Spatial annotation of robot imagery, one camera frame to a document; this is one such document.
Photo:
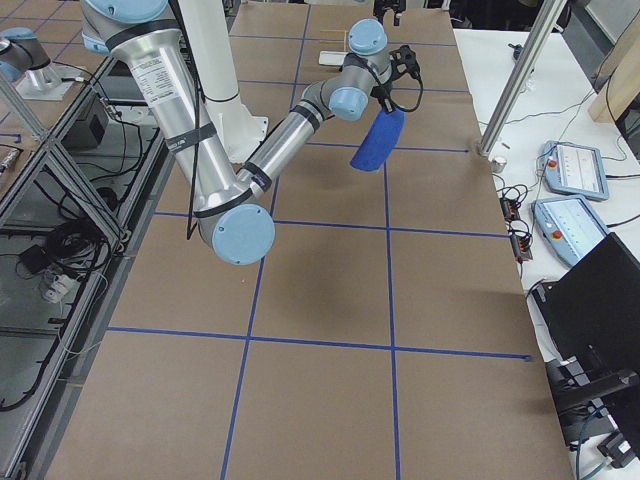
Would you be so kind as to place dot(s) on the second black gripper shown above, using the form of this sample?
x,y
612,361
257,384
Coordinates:
x,y
385,7

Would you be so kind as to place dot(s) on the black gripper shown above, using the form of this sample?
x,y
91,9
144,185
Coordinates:
x,y
383,95

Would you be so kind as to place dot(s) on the blue towel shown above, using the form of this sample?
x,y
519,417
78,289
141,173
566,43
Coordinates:
x,y
380,141

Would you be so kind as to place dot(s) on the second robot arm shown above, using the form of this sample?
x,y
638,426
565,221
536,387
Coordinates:
x,y
25,62

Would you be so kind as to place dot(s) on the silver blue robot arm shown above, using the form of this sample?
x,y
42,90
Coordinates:
x,y
179,55

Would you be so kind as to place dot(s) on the white towel rack with wooden bars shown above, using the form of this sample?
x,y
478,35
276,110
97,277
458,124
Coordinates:
x,y
334,49

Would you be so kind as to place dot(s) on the small metal cup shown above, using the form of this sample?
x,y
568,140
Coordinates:
x,y
498,164

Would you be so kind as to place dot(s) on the far teach pendant tablet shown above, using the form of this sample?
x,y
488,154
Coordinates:
x,y
568,168

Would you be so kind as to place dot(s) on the teach pendant tablet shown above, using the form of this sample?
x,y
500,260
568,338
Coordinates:
x,y
568,168
570,225

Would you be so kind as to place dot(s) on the near teach pendant tablet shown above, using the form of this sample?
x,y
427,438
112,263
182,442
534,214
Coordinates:
x,y
570,225

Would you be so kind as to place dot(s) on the black monitor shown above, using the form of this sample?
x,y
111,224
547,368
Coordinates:
x,y
592,312

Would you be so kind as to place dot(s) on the aluminium frame post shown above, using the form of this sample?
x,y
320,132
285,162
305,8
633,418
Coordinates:
x,y
541,29

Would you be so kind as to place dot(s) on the black cable connector block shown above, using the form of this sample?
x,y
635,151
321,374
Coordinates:
x,y
511,198

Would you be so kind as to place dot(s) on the aluminium side frame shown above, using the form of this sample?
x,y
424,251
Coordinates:
x,y
77,187

